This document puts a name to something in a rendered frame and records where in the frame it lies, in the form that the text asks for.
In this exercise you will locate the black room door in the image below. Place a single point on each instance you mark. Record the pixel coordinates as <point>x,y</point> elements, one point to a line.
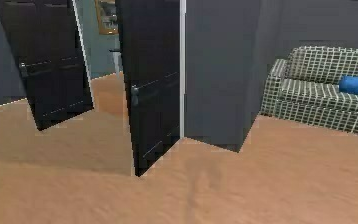
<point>153,83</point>
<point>50,60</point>

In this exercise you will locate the green checked sofa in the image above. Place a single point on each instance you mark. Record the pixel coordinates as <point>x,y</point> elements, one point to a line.
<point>313,93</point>

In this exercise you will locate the gold framed picture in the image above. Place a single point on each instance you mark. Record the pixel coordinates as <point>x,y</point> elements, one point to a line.
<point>107,16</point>

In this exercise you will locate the blue cushion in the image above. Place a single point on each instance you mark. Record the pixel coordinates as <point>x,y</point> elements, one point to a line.
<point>355,85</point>

